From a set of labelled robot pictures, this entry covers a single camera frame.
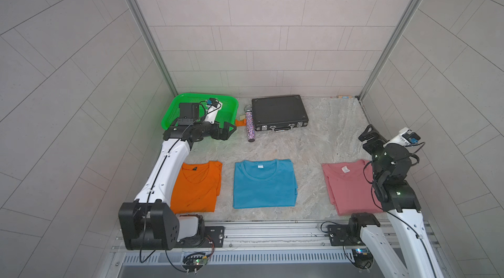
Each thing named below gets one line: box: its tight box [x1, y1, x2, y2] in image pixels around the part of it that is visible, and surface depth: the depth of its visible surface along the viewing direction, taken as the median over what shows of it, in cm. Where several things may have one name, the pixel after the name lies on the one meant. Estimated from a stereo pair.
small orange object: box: [234, 118, 247, 127], surface depth 105 cm
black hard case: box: [251, 94, 310, 133], surface depth 105 cm
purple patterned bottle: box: [244, 104, 256, 143], surface depth 103 cm
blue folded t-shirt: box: [232, 158, 298, 209], surface depth 86 cm
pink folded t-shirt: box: [321, 159, 384, 217], surface depth 85 cm
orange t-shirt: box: [170, 160, 223, 214], surface depth 83 cm
